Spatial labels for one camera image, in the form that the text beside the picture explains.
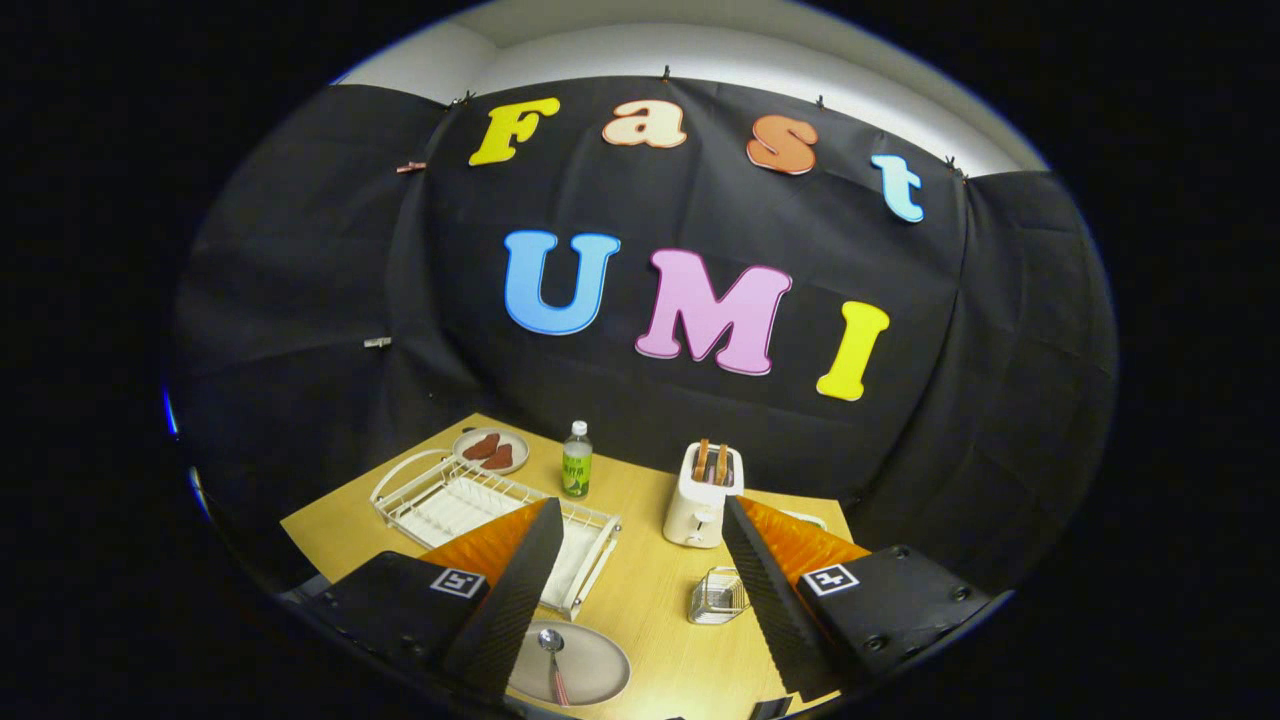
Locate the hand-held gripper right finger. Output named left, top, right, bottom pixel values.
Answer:
left=720, top=495, right=996, bottom=703

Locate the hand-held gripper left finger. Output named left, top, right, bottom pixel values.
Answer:
left=290, top=497, right=566, bottom=703

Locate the metal wire basket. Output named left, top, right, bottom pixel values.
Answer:
left=688, top=566, right=751, bottom=626

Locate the metal spoon with reddish handle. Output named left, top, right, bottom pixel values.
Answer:
left=538, top=627, right=573, bottom=707

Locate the white plate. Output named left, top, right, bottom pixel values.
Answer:
left=507, top=620, right=632, bottom=707

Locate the white wire dish rack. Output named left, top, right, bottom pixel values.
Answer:
left=370, top=448, right=622, bottom=621

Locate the small grey plate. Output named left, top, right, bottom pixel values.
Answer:
left=452, top=428, right=530, bottom=475

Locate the white toaster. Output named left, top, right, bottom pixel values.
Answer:
left=662, top=442, right=746, bottom=549

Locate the green label plastic bottle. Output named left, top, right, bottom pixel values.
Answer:
left=561, top=420, right=594, bottom=499

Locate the black backdrop cloth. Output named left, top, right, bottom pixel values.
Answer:
left=170, top=75, right=1119, bottom=601

